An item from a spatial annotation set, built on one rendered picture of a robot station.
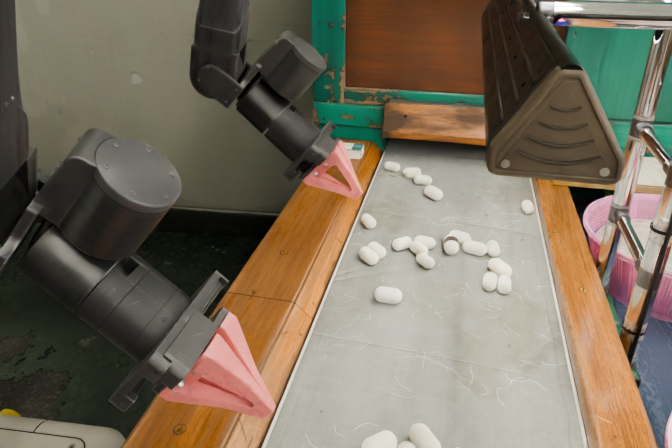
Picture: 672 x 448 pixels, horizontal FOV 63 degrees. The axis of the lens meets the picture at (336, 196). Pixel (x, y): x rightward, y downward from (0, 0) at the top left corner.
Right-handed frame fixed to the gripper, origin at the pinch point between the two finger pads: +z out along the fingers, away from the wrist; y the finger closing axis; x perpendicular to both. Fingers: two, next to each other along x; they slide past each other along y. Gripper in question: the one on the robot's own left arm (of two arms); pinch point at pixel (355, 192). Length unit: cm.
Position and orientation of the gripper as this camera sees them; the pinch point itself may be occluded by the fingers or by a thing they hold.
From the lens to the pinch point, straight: 76.3
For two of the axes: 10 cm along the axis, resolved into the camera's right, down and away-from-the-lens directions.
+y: 2.2, -4.3, 8.8
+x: -6.5, 6.0, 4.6
